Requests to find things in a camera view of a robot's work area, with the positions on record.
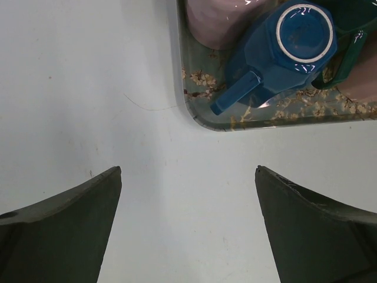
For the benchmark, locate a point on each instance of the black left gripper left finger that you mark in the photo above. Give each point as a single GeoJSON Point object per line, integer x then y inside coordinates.
{"type": "Point", "coordinates": [62, 238]}

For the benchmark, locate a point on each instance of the lilac mug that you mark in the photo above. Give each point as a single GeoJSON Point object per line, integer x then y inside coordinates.
{"type": "Point", "coordinates": [217, 24]}

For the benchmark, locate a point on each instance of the pink faceted mug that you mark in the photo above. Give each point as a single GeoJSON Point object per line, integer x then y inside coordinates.
{"type": "Point", "coordinates": [361, 82]}

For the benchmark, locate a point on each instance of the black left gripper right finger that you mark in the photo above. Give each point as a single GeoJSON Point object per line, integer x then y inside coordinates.
{"type": "Point", "coordinates": [315, 238]}

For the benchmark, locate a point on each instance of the floral patterned serving tray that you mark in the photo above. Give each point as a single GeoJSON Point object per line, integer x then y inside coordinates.
{"type": "Point", "coordinates": [203, 81]}

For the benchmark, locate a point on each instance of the blue faceted mug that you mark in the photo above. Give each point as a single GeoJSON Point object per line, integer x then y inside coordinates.
{"type": "Point", "coordinates": [284, 50]}

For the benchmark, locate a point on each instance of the dark green faceted mug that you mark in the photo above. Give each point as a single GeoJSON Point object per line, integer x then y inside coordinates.
{"type": "Point", "coordinates": [353, 22]}

